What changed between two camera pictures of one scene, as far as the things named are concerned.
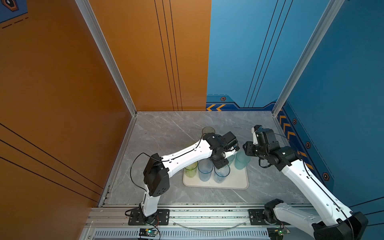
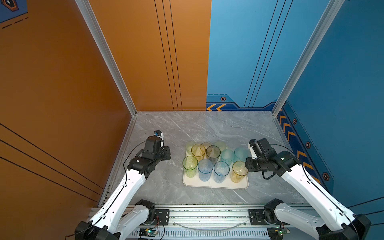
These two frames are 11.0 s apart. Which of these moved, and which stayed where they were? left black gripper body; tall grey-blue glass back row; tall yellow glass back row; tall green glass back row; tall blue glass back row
Moved: left black gripper body; tall yellow glass back row
Stayed: tall grey-blue glass back row; tall blue glass back row; tall green glass back row
